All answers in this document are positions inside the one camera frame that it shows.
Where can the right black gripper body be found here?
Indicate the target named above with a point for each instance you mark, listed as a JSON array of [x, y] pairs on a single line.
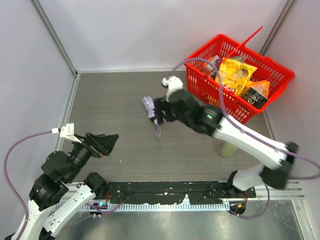
[[161, 110]]

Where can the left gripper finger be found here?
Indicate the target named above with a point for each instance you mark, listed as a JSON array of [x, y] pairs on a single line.
[[94, 140], [106, 143]]

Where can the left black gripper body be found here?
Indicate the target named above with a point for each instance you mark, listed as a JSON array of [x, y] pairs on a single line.
[[94, 144]]

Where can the lavender folding umbrella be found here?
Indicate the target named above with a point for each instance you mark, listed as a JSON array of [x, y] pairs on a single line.
[[146, 100]]

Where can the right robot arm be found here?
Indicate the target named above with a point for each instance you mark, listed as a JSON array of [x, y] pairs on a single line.
[[275, 157]]

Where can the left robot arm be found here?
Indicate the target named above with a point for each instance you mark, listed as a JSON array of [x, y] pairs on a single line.
[[60, 169]]

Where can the orange snack packet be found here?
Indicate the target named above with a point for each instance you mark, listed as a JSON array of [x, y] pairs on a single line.
[[207, 68]]

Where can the red plastic shopping basket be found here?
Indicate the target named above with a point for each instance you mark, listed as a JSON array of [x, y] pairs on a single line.
[[207, 90]]

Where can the pale yellow bottle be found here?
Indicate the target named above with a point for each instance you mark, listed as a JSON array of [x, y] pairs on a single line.
[[228, 150]]

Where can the yellow chips bag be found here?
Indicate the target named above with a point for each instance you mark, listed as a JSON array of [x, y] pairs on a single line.
[[234, 75]]

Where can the black and orange snack bag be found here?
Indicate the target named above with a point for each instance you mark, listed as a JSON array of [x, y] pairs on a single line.
[[256, 93]]

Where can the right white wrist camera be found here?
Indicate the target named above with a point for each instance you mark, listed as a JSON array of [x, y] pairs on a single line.
[[172, 84]]

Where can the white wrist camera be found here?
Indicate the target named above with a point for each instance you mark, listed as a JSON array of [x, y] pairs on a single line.
[[67, 132], [172, 84]]

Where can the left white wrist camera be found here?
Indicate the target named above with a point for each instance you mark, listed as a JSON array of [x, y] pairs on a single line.
[[67, 132]]

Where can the slotted cable duct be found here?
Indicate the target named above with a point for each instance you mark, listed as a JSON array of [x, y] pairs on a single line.
[[185, 206]]

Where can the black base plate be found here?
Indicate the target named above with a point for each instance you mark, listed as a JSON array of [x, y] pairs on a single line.
[[171, 192]]

